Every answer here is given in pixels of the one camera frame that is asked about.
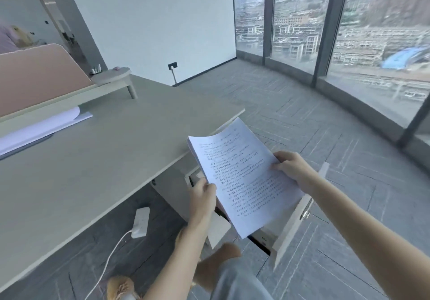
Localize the person's right forearm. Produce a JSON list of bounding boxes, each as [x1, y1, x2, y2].
[[304, 178, 430, 300]]

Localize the person's right hand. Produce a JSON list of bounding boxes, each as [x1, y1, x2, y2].
[[270, 151, 318, 196]]

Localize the fuzzy yellow slipper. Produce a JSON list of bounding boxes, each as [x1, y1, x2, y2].
[[106, 276, 139, 300]]

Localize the white drawer cabinet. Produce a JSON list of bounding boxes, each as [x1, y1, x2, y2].
[[151, 157, 232, 251]]

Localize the person's grey shorts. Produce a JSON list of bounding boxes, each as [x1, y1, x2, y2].
[[209, 259, 273, 300]]

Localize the white power strip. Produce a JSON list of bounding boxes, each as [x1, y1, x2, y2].
[[131, 207, 151, 239]]

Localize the white power cable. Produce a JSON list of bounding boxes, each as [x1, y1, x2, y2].
[[90, 229, 135, 300]]

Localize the pale green desk shelf riser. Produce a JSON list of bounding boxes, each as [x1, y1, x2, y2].
[[0, 67, 138, 137]]

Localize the person's left hand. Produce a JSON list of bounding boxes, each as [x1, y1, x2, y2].
[[187, 177, 218, 230]]

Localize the person's left forearm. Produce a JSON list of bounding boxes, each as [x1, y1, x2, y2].
[[143, 221, 212, 300]]

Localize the person's leg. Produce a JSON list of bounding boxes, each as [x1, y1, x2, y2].
[[175, 227, 243, 292]]

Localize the white open drawer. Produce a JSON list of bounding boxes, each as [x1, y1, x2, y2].
[[186, 162, 331, 271]]

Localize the printed white paper stack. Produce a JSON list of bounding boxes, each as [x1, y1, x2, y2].
[[187, 117, 305, 240]]

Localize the blank white paper sheets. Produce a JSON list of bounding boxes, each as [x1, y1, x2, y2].
[[0, 106, 93, 158]]

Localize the pink desk partition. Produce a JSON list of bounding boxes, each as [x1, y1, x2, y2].
[[0, 43, 93, 118]]

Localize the dark window frame post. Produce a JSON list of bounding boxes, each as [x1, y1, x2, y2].
[[397, 94, 430, 146], [310, 0, 352, 88], [262, 0, 277, 64]]

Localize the grey door frame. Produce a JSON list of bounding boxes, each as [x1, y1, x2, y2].
[[41, 0, 109, 73]]

